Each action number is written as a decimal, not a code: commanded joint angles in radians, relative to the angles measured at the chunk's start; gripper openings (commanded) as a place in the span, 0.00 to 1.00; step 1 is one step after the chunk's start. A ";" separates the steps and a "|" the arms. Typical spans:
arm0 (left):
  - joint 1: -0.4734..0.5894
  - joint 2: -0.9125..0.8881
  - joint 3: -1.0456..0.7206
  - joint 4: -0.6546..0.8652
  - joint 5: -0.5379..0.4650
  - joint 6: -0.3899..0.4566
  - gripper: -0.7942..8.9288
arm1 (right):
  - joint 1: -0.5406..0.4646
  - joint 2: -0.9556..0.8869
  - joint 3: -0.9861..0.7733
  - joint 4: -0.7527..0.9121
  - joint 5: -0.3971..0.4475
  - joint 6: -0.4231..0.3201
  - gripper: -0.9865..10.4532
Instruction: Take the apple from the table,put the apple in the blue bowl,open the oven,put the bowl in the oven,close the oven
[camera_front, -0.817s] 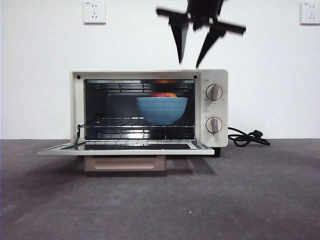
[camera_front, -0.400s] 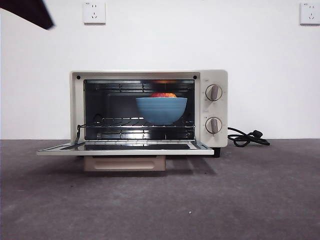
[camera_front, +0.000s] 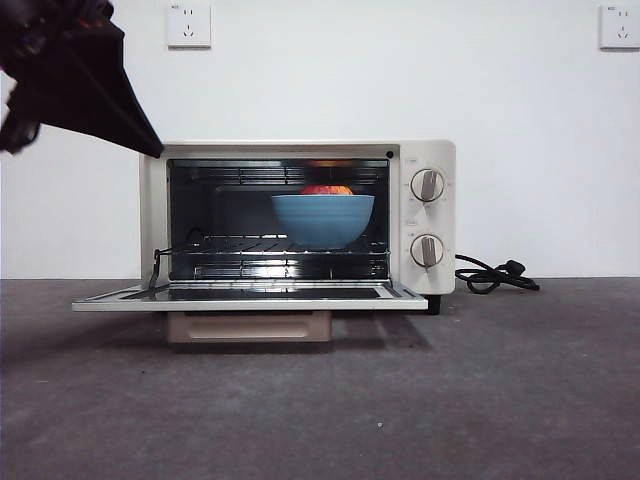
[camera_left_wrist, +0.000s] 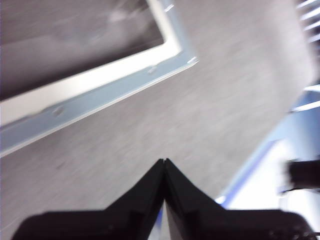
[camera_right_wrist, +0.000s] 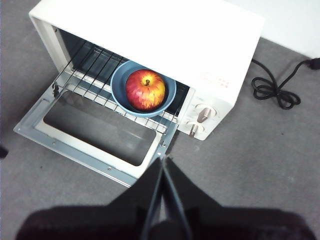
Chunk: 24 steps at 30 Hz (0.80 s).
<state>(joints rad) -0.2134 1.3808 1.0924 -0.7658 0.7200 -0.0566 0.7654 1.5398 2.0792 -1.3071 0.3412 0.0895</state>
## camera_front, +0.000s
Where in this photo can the white wall socket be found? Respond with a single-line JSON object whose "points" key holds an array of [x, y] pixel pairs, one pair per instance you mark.
{"points": [[620, 27], [189, 27]]}

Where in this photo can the round oven knob, temperature dial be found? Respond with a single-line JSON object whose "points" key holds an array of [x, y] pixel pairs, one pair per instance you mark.
{"points": [[428, 185]]}

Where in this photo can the blue ribbed bowl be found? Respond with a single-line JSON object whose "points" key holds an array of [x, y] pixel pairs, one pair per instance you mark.
{"points": [[322, 220]]}

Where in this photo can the round oven knob, timer dial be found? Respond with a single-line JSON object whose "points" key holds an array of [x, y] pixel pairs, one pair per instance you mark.
{"points": [[427, 250]]}

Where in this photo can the red apple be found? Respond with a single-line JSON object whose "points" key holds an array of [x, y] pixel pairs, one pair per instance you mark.
{"points": [[327, 190]]}

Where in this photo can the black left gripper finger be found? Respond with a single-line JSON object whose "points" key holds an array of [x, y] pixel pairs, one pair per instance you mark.
{"points": [[70, 95], [105, 65]]}

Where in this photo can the cream Toshiba toaster oven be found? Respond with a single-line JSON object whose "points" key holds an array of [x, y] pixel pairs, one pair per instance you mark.
{"points": [[400, 280]]}

